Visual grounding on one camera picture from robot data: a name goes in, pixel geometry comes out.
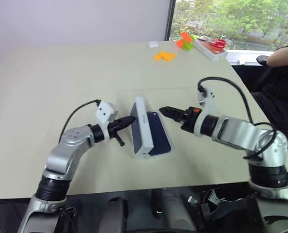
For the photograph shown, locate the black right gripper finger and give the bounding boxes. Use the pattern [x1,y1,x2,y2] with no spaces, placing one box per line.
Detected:
[159,105,186,115]
[160,112,184,121]

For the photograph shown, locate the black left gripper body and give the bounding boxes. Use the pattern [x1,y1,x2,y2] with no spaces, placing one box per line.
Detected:
[107,117,126,147]

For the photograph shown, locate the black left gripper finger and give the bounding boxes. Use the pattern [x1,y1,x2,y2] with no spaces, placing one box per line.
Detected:
[120,120,135,130]
[119,116,137,124]

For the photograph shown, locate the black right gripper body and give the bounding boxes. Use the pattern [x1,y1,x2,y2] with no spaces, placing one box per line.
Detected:
[179,106,203,133]

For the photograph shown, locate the white phone box lid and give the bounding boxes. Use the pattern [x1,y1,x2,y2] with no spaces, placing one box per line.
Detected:
[129,97,156,159]

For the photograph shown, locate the dark blue smartphone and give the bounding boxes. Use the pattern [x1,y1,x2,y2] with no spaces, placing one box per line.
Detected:
[146,111,172,156]

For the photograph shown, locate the white phone box base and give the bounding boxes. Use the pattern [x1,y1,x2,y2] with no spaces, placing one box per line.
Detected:
[134,110,176,160]

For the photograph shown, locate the yellow orange building blocks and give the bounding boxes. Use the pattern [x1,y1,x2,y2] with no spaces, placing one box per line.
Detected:
[153,50,176,63]

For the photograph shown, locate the orange and green block toy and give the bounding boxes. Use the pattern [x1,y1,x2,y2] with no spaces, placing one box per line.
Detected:
[176,32,196,51]

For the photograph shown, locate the white tray with red object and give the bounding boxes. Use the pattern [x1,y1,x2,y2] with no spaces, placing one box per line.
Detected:
[193,38,229,61]

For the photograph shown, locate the dark rounded shape, narrow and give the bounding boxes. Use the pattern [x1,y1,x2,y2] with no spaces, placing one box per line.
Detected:
[104,197,130,233]

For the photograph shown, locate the white window sill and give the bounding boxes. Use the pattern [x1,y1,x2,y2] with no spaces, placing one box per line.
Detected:
[225,49,277,66]

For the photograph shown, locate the dark rounded shape, wide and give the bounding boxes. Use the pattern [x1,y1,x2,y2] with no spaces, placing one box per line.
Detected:
[150,189,198,232]

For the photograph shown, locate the black chair armrest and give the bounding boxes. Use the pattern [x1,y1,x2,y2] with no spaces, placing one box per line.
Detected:
[256,55,271,66]

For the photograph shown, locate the bystander in black clothes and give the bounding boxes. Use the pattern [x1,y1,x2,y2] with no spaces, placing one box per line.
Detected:
[245,38,288,138]

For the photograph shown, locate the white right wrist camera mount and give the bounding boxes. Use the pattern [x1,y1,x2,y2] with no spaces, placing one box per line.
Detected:
[193,84,218,137]

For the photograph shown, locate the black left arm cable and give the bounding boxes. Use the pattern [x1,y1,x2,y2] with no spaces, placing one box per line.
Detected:
[58,99,102,144]

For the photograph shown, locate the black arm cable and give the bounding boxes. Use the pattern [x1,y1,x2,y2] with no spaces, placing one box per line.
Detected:
[197,76,279,161]
[58,99,102,144]

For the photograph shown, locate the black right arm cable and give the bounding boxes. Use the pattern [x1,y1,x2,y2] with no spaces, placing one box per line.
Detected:
[197,76,279,161]

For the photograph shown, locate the red handled scissors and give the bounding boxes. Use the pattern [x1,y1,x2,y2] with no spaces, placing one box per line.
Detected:
[206,38,227,49]

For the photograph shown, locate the white wire connector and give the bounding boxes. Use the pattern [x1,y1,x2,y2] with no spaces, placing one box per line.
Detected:
[203,190,224,204]

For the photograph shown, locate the dark window frame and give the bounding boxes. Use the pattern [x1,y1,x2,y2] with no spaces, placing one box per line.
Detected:
[163,0,176,41]

